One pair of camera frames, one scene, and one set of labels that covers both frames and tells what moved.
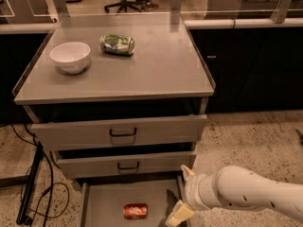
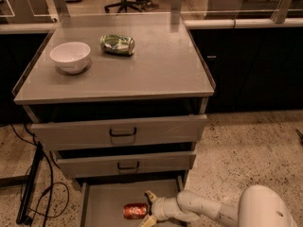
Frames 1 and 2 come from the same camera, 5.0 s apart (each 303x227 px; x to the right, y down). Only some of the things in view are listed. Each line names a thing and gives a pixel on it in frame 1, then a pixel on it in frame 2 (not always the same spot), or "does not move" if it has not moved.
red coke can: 135,211 does not move
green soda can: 117,43 does not move
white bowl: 71,57 does not move
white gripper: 191,190 to 160,207
